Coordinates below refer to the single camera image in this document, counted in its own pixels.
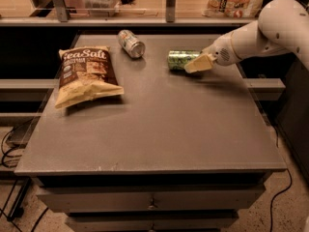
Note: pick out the colourful snack bag on shelf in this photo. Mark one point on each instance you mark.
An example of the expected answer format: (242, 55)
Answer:
(232, 8)

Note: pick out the metal shelf rail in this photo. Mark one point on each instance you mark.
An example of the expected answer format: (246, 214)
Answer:
(143, 13)

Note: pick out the green soda can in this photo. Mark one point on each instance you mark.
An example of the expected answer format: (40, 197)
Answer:
(177, 59)

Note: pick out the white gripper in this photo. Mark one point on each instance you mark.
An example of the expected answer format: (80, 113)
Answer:
(219, 52)

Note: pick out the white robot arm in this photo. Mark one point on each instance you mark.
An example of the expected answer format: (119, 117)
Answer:
(281, 27)

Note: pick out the clear plastic container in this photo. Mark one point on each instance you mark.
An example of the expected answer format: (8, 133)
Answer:
(103, 8)

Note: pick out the sea salt chips bag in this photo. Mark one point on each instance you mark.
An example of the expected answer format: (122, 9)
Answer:
(86, 74)

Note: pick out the silver soda can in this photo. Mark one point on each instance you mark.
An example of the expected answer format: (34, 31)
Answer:
(131, 44)

